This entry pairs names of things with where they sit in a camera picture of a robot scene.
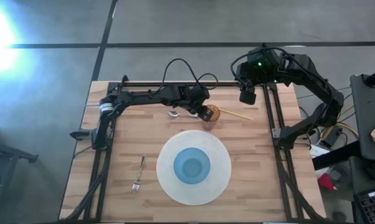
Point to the black floor stand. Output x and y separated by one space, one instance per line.
7 149

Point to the black desk leg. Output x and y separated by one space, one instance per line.
337 155

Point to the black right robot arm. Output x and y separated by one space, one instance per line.
315 81

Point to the white plate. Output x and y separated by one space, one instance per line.
168 183

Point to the grey desk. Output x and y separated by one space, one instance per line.
368 118

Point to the silver corner bracket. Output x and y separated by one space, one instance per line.
276 133

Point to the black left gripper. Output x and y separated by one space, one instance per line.
196 104

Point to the black aluminium table frame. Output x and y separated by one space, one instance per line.
190 84

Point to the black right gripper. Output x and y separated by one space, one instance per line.
247 96

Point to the red object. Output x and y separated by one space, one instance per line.
326 182

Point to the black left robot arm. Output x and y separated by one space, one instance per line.
144 96

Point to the black power box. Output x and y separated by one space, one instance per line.
332 137

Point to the yellow wooden chopstick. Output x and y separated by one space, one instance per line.
237 114

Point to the white paper sheet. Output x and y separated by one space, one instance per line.
318 152

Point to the blue bowl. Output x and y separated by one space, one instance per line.
192 165

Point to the silver spoon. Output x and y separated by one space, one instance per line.
174 114

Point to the silver fork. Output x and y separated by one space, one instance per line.
140 169

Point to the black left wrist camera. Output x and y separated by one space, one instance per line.
201 92

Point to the amber translucent cup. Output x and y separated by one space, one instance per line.
210 125

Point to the black side bracket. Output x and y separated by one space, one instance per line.
80 134

